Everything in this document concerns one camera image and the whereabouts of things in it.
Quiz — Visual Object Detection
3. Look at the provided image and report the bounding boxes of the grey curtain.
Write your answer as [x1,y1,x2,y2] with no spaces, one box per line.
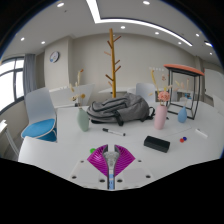
[22,53,37,98]

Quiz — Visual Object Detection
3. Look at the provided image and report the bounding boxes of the black rectangular box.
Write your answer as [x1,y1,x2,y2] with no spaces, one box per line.
[143,135,171,154]

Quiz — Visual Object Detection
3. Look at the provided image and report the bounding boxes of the white chair with blue cushion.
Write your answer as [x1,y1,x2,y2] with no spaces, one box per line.
[20,87,58,143]

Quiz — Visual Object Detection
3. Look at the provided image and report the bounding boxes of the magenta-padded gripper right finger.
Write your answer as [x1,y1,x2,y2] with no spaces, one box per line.
[114,144,155,191]

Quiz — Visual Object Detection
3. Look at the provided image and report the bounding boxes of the black frame orange top stand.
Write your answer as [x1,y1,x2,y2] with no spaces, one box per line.
[163,63,205,121]

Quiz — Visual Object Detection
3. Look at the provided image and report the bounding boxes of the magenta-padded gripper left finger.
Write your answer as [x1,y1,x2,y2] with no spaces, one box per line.
[68,144,111,190]

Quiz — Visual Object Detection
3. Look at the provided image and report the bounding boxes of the pink vase with flowers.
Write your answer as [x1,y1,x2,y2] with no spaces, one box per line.
[148,69,172,131]

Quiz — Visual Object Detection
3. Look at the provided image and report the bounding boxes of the curved ceiling light strip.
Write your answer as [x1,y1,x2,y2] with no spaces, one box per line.
[85,0,194,48]

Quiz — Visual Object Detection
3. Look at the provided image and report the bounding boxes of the plain white chair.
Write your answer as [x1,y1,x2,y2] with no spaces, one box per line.
[134,82,157,104]

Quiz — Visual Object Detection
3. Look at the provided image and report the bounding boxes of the recessed ceiling spot lights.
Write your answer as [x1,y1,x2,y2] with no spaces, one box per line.
[18,0,214,58]

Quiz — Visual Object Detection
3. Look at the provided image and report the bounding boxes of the blue vase with dried stems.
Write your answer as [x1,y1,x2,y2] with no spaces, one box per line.
[174,78,194,124]

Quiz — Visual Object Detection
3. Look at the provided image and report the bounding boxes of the white board eraser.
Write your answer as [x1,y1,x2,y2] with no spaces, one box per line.
[194,128,209,139]

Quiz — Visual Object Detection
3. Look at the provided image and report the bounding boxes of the green vase with dried stems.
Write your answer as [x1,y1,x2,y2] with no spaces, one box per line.
[68,68,91,133]

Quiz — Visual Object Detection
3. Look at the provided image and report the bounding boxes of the grey backpack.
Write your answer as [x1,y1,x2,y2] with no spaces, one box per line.
[86,92,156,127]

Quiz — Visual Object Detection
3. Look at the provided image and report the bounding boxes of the black and white marker pen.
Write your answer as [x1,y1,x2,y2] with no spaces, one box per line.
[101,127,127,137]

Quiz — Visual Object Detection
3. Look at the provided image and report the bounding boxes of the window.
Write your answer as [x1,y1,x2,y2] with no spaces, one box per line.
[0,56,26,113]

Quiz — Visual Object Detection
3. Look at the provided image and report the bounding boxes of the round wall clock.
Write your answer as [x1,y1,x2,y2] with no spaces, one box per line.
[49,50,61,64]

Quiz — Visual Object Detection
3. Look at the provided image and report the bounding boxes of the wooden coat rack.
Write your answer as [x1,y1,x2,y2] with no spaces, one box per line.
[103,27,123,99]

